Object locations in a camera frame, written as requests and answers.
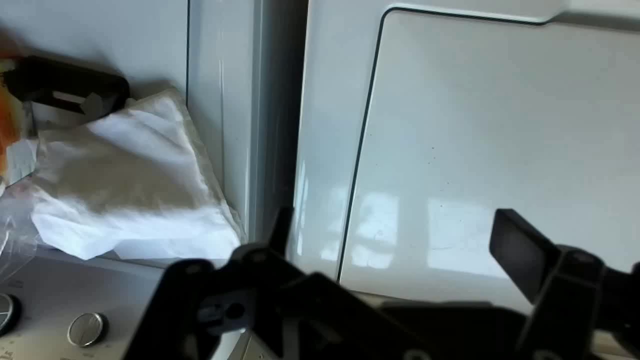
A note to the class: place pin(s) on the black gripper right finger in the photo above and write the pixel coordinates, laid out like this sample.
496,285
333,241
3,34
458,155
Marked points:
566,300

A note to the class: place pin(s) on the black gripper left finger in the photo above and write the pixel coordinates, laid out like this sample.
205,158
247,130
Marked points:
220,292

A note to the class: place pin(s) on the white washing machine lid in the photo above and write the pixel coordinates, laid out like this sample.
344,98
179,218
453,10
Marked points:
501,132

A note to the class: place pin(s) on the white dryer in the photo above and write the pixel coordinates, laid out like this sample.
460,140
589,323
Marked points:
86,287

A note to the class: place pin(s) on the silver dryer knob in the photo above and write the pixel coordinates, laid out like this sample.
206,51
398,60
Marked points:
85,328
4,313

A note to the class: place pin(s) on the white crumpled cloth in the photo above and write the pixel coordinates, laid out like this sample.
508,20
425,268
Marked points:
133,172

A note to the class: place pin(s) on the black plastic object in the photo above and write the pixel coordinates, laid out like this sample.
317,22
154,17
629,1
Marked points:
67,80

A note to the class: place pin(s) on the orange detergent box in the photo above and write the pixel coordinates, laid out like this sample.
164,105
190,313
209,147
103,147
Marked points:
6,113

